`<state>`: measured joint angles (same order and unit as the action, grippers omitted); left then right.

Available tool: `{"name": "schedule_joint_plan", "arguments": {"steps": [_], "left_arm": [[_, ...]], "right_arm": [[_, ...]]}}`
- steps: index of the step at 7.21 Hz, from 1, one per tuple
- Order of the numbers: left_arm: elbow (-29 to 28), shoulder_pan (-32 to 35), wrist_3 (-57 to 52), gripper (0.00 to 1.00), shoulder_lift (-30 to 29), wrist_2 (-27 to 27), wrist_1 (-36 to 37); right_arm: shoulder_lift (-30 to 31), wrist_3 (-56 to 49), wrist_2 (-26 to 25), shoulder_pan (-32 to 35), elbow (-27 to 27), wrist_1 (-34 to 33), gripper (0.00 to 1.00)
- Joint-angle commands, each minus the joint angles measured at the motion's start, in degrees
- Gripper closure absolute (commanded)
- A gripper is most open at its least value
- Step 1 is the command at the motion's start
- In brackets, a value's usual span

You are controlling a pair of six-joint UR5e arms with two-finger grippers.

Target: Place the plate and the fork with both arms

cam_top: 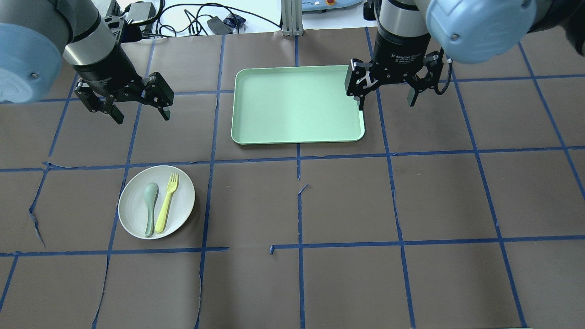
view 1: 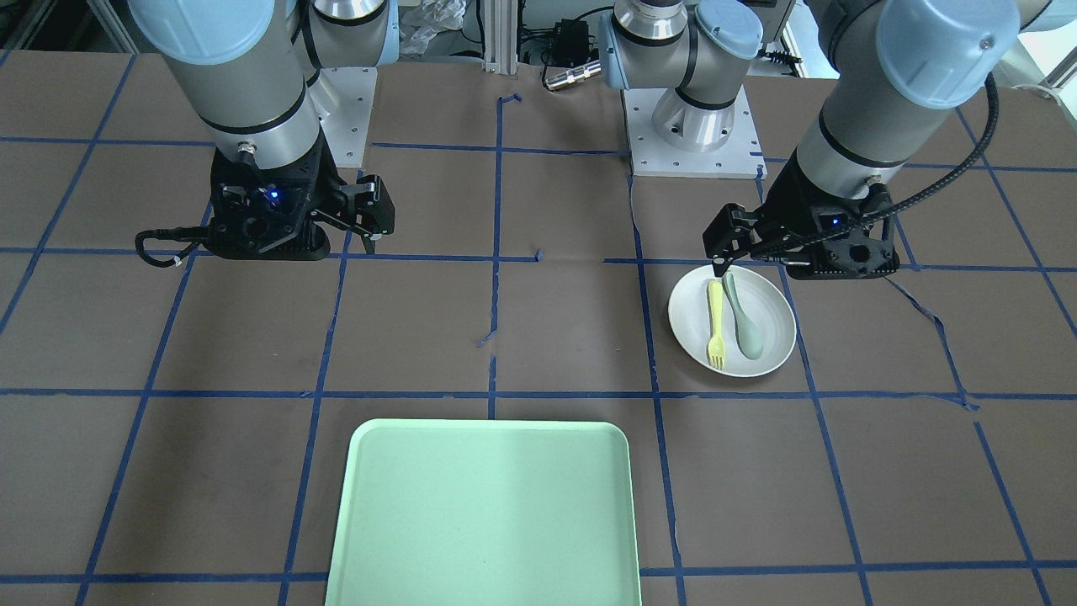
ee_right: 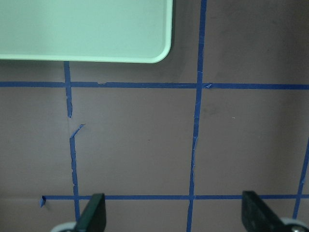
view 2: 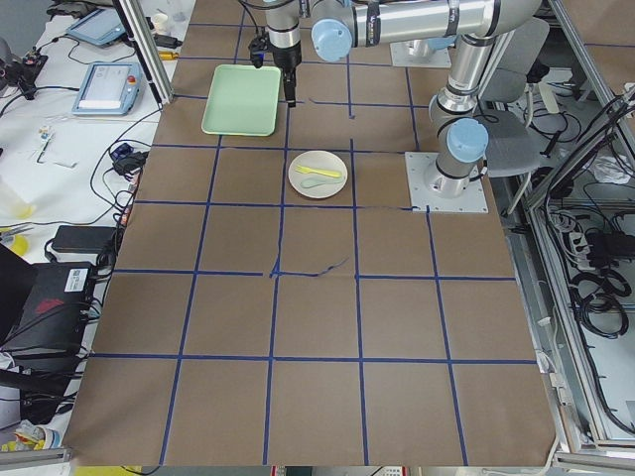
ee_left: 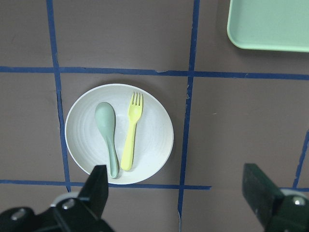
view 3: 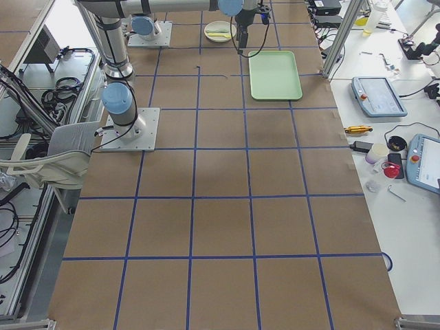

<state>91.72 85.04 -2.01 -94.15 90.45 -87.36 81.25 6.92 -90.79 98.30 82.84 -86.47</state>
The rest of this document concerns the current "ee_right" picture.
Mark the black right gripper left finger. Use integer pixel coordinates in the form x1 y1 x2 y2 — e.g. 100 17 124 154
74 193 107 232

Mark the light green plastic tray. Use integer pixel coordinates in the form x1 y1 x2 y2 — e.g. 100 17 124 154
0 0 173 63

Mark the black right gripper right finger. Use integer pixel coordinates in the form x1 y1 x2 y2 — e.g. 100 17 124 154
241 191 294 232

